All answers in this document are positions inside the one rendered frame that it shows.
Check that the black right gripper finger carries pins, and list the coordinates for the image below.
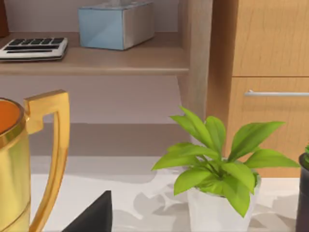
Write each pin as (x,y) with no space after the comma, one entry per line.
(96,215)

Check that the gold trophy cup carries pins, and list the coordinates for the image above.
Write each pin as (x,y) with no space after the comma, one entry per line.
(14,164)

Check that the green plant in white pot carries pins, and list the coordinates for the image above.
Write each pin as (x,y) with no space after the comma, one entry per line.
(212,174)

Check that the pale wooden open shelf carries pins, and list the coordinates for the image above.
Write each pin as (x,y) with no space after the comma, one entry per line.
(135,60)

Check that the white calculator with black keys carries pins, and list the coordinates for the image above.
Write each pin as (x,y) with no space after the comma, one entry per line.
(33,48)

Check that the light blue tissue box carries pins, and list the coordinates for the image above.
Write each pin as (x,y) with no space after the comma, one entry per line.
(113,26)

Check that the wooden drawer front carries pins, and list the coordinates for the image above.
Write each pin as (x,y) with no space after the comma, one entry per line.
(272,125)

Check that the plant in black pot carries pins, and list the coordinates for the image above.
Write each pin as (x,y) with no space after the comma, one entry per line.
(303,193)

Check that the dark brown object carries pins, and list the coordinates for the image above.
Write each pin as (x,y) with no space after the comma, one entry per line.
(3,17)

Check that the wooden cupboard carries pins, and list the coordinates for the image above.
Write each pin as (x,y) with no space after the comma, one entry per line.
(270,38)

